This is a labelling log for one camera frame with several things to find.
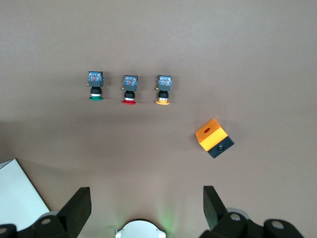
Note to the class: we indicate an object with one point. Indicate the green push button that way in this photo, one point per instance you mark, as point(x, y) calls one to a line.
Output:
point(95, 79)

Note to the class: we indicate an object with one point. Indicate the orange black button box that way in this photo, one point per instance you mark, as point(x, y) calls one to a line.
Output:
point(208, 136)

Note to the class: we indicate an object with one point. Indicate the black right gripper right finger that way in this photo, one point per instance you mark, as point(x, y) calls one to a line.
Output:
point(213, 208)

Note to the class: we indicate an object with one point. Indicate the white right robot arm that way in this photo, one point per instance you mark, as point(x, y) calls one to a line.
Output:
point(140, 229)

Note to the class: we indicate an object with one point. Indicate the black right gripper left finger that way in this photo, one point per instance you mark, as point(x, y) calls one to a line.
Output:
point(79, 208)

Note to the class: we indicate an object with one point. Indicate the yellow push button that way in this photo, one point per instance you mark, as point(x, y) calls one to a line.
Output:
point(164, 83)

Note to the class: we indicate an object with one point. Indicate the red push button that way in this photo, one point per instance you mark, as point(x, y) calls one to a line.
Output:
point(130, 83)

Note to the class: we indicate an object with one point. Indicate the white drawer cabinet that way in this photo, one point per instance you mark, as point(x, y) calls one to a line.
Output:
point(17, 188)

